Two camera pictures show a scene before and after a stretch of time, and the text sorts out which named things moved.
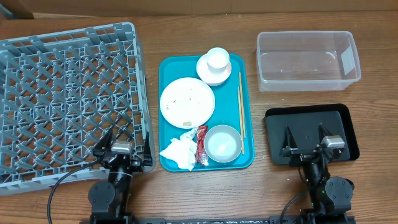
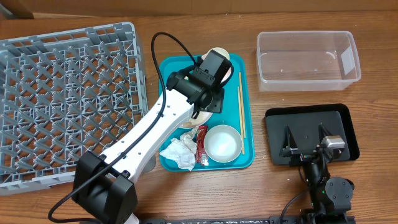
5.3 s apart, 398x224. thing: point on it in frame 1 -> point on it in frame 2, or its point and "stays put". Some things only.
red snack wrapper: (201, 157) stays put
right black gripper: (300, 158) stays put
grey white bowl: (222, 143) stays put
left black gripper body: (134, 166) -> (216, 102)
